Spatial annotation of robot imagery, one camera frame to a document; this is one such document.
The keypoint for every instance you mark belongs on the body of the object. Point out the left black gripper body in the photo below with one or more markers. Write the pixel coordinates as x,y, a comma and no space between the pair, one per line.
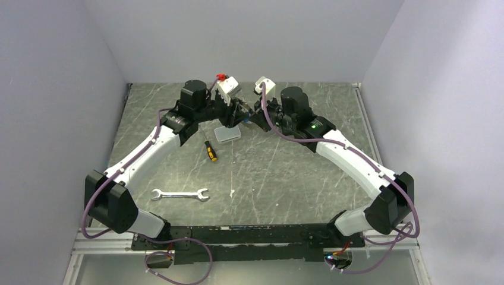
217,109

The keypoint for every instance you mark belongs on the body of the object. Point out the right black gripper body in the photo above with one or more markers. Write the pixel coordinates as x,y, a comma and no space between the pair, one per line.
273,111

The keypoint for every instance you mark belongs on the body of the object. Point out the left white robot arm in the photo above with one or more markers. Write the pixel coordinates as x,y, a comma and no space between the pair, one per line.
108,198

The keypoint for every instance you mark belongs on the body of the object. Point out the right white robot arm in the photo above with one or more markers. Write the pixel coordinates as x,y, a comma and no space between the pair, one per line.
392,195

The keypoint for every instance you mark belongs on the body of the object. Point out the small grey white box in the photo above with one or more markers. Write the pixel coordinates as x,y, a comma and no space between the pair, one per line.
224,134

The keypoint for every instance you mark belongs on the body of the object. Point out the yellow black screwdriver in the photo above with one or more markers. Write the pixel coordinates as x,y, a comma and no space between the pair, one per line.
209,149

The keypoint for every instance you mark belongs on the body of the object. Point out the silver open-end wrench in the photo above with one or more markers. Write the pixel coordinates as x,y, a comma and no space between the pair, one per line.
157,194

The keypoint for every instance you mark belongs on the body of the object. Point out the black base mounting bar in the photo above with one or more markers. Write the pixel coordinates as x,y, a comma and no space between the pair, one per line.
308,242

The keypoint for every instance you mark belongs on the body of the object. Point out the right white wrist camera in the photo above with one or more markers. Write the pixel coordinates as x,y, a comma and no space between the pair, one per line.
267,85

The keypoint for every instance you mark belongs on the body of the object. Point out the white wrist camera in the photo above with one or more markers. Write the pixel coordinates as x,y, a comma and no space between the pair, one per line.
228,87
267,85

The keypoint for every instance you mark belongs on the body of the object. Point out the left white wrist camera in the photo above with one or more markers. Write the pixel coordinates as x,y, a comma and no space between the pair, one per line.
228,87

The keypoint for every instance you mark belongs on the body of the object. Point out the aluminium rail frame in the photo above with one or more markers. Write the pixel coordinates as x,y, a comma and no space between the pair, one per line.
103,242

